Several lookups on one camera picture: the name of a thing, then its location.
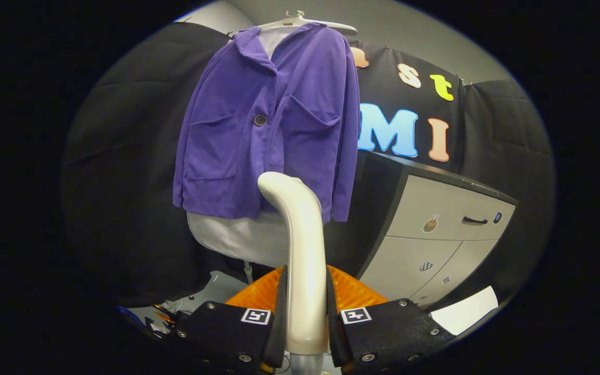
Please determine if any white garment steamer head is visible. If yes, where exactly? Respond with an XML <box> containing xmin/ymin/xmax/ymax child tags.
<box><xmin>257</xmin><ymin>171</ymin><xmax>330</xmax><ymax>356</ymax></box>

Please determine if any purple jacket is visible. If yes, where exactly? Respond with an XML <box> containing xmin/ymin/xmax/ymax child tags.
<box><xmin>172</xmin><ymin>22</ymin><xmax>361</xmax><ymax>223</ymax></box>

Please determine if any white clothes hanger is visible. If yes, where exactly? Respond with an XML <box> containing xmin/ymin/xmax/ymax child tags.
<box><xmin>232</xmin><ymin>10</ymin><xmax>359</xmax><ymax>37</ymax></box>

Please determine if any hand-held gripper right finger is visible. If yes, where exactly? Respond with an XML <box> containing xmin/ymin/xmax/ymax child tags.
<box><xmin>325</xmin><ymin>265</ymin><xmax>457</xmax><ymax>374</ymax></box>

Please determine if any grey cabinet with black top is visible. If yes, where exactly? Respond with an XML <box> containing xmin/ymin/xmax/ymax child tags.
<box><xmin>326</xmin><ymin>151</ymin><xmax>518</xmax><ymax>310</ymax></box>

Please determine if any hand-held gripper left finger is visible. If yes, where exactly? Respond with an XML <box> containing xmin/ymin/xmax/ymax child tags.
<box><xmin>172</xmin><ymin>265</ymin><xmax>289</xmax><ymax>374</ymax></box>

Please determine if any white shirt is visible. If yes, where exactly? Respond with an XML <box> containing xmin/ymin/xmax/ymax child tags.
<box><xmin>186</xmin><ymin>25</ymin><xmax>301</xmax><ymax>269</ymax></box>

